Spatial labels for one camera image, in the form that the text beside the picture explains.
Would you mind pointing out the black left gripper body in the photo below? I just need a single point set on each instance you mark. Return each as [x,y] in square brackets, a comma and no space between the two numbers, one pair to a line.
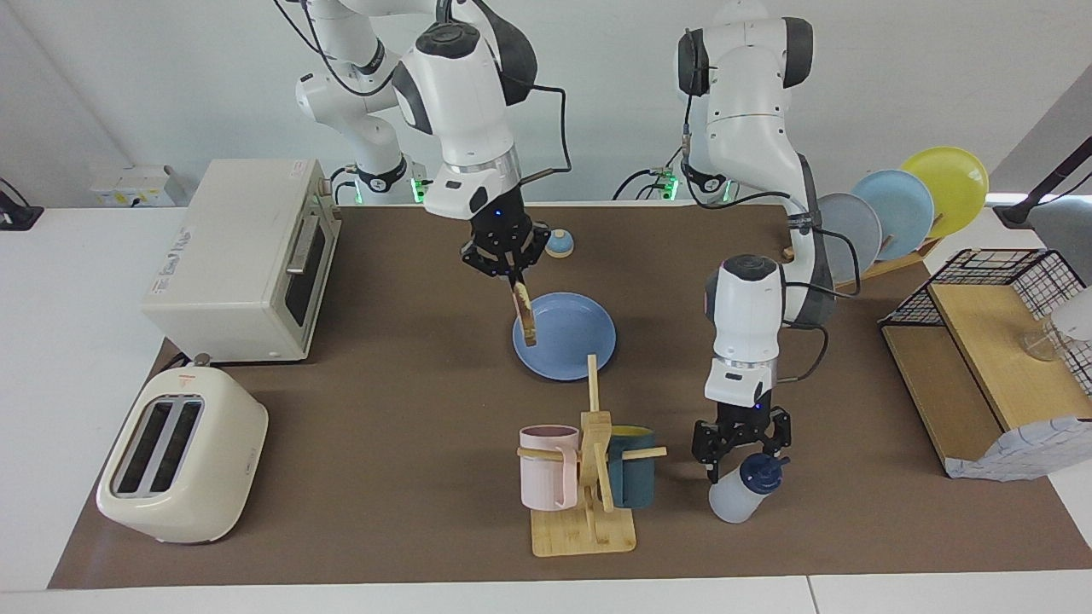
[740,426]

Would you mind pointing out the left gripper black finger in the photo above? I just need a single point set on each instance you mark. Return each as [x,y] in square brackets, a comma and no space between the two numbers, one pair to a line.
[779,448]
[715,467]

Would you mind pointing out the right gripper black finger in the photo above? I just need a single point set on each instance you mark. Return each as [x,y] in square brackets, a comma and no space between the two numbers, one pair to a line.
[509,271]
[520,271]

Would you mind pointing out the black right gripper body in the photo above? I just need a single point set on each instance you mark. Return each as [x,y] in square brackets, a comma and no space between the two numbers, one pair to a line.
[503,239]

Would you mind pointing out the seasoning bottle with navy cap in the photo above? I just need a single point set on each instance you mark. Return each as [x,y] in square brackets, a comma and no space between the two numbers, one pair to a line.
[735,499]

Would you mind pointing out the slice of toast bread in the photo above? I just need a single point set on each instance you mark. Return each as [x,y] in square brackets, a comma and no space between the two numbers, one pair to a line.
[525,317]

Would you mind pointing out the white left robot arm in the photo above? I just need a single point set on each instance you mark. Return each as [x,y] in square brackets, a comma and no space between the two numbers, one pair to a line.
[751,128]

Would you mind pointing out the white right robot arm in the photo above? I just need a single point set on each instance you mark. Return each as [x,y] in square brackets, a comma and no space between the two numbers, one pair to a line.
[461,94]

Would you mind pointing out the blue round plate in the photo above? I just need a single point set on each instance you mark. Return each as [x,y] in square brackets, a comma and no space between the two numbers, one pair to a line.
[572,337]

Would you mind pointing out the wooden plate rack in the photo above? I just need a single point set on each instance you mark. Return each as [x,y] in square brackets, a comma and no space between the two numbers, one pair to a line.
[887,264]

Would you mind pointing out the grey plate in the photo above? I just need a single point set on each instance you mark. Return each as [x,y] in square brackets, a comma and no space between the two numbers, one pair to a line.
[857,230]

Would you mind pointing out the light blue plate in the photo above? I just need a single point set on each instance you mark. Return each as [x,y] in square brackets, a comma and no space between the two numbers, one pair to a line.
[900,209]

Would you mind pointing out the yellow plate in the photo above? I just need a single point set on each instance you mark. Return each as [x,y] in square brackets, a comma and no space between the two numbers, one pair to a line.
[955,183]

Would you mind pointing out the dark teal mug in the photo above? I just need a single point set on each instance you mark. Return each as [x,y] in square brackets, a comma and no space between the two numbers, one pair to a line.
[636,477]

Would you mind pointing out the wooden mug tree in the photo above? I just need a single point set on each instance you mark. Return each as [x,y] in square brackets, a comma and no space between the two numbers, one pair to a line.
[589,529]

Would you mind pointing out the pink mug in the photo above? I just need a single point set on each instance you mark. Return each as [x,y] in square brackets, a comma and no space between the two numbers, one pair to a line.
[546,477]

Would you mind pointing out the brown table mat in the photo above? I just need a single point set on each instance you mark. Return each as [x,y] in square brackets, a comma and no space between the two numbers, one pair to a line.
[384,426]

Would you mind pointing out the wooden shelf stand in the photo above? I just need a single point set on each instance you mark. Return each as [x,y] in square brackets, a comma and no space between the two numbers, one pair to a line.
[990,358]

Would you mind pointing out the white checkered cloth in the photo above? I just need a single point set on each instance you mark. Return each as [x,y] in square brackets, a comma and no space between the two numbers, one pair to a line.
[1024,448]

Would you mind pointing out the cream toaster oven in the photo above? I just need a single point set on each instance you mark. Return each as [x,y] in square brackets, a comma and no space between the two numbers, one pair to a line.
[230,256]

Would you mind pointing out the clear glass cup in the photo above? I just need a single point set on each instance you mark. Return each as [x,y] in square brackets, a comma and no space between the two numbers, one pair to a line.
[1041,345]

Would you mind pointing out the cream two-slot toaster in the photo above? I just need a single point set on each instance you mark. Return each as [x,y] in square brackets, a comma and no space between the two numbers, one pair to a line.
[188,460]

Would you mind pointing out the black clamp base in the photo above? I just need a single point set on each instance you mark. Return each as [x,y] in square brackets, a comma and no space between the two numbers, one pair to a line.
[15,213]

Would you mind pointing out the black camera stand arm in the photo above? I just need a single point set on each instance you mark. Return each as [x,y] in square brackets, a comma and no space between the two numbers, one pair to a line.
[1045,188]

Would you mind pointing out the white wall power strip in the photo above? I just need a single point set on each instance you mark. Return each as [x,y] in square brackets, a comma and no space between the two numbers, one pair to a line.
[128,186]

